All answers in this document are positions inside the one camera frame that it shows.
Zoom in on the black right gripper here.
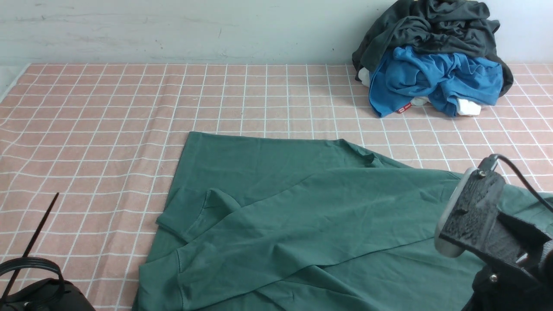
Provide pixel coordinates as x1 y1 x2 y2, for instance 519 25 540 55
462 242 553 311

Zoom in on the green long-sleeve top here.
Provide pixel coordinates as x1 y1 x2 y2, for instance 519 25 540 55
132 132 553 311

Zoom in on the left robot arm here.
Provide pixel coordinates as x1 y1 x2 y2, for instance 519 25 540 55
1 278 95 311

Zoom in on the blue crumpled garment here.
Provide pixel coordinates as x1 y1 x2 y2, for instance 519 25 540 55
368 47 504 117

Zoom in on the dark grey crumpled garment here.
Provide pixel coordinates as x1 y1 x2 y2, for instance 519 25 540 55
352 0 514 96

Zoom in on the pink grid tablecloth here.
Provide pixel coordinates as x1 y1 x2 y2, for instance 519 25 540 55
0 64 552 311

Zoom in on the black right camera cable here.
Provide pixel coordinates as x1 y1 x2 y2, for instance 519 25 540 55
477 154 553 213

